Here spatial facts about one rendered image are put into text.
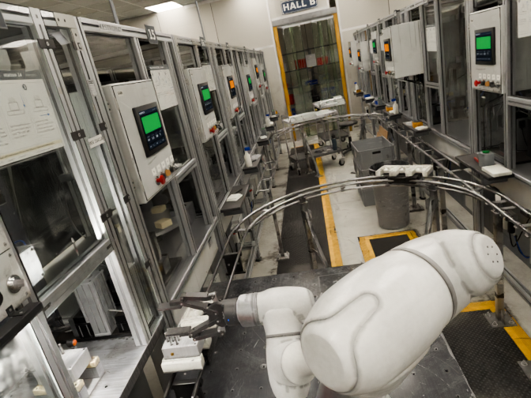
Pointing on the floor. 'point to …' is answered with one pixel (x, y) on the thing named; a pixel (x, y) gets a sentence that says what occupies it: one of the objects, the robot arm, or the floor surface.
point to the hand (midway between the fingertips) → (171, 319)
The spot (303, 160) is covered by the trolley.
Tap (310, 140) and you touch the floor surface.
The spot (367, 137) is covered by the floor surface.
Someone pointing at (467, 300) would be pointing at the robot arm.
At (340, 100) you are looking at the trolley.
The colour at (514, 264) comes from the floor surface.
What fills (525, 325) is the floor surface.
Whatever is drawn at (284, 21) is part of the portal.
